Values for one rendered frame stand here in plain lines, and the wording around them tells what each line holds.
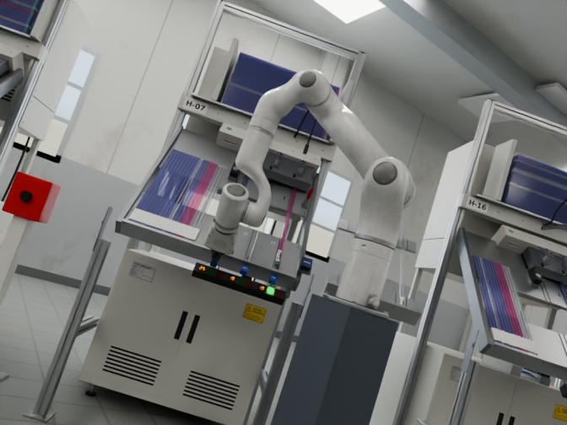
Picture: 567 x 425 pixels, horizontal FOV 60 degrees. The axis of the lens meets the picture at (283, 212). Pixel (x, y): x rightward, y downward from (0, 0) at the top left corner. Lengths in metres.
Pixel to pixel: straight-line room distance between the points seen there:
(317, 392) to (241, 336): 0.86
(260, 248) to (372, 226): 0.63
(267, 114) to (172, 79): 3.61
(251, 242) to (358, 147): 0.64
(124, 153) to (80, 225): 0.79
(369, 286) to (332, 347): 0.19
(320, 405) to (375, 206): 0.53
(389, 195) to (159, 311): 1.18
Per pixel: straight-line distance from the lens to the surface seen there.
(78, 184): 4.86
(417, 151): 6.96
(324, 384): 1.30
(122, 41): 5.11
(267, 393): 1.87
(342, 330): 1.28
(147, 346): 2.16
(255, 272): 1.81
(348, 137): 1.47
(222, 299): 2.11
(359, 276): 1.34
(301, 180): 2.17
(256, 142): 1.58
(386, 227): 1.36
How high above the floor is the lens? 0.73
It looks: 7 degrees up
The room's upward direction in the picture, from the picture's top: 18 degrees clockwise
